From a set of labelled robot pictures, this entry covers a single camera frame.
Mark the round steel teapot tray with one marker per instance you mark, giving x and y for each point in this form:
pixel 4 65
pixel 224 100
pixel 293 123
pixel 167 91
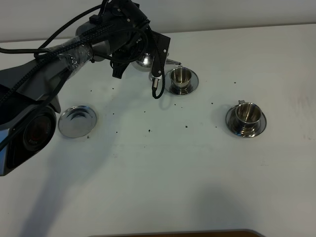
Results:
pixel 77 121

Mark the stainless steel saucer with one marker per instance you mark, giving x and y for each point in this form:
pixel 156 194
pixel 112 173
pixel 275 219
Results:
pixel 191 88
pixel 242 130

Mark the stainless steel teacup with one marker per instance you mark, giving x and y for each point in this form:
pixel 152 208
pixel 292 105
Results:
pixel 181 77
pixel 248 114

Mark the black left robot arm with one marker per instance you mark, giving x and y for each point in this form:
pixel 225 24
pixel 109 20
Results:
pixel 115 30

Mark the near stainless steel teacup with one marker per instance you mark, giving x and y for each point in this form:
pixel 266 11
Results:
pixel 248 114

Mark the stainless steel teapot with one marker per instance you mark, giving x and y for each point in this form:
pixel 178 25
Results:
pixel 145 62

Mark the near stainless steel saucer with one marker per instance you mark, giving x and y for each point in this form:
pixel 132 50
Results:
pixel 242 130

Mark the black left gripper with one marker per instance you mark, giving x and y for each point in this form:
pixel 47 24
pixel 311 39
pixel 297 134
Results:
pixel 154 43

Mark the far stainless steel teacup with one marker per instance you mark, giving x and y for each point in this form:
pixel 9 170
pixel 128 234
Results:
pixel 181 77

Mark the far stainless steel saucer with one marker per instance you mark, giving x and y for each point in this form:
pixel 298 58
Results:
pixel 191 88

